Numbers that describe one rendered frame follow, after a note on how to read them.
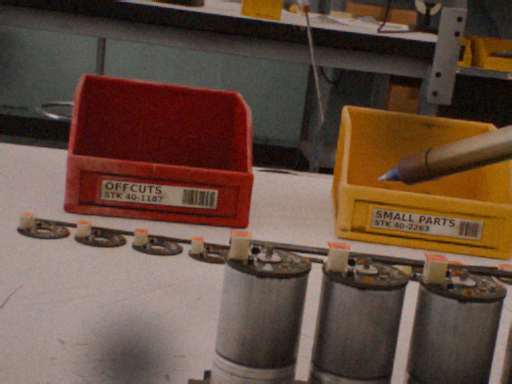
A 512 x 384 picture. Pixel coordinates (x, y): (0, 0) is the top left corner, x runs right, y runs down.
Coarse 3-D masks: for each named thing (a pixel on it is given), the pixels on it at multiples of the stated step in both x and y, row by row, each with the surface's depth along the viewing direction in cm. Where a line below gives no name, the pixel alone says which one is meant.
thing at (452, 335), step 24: (432, 312) 29; (456, 312) 29; (480, 312) 29; (432, 336) 29; (456, 336) 29; (480, 336) 29; (408, 360) 30; (432, 360) 29; (456, 360) 29; (480, 360) 29
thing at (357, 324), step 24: (336, 288) 29; (360, 288) 28; (336, 312) 29; (360, 312) 29; (384, 312) 29; (336, 336) 29; (360, 336) 29; (384, 336) 29; (312, 360) 30; (336, 360) 29; (360, 360) 29; (384, 360) 29
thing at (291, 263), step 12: (228, 252) 30; (252, 252) 30; (264, 252) 30; (276, 252) 30; (288, 252) 30; (228, 264) 29; (240, 264) 29; (252, 264) 29; (264, 264) 29; (276, 264) 29; (288, 264) 29; (300, 264) 29; (276, 276) 28; (288, 276) 28
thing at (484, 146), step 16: (448, 144) 26; (464, 144) 26; (480, 144) 25; (496, 144) 25; (400, 160) 27; (416, 160) 27; (432, 160) 26; (448, 160) 26; (464, 160) 26; (480, 160) 25; (496, 160) 25; (400, 176) 27; (416, 176) 27; (432, 176) 26; (448, 176) 26
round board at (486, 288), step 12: (420, 276) 30; (456, 276) 30; (468, 276) 30; (480, 276) 31; (432, 288) 29; (444, 288) 29; (456, 288) 29; (468, 288) 29; (480, 288) 29; (492, 288) 30; (504, 288) 30; (468, 300) 28; (480, 300) 29; (492, 300) 29
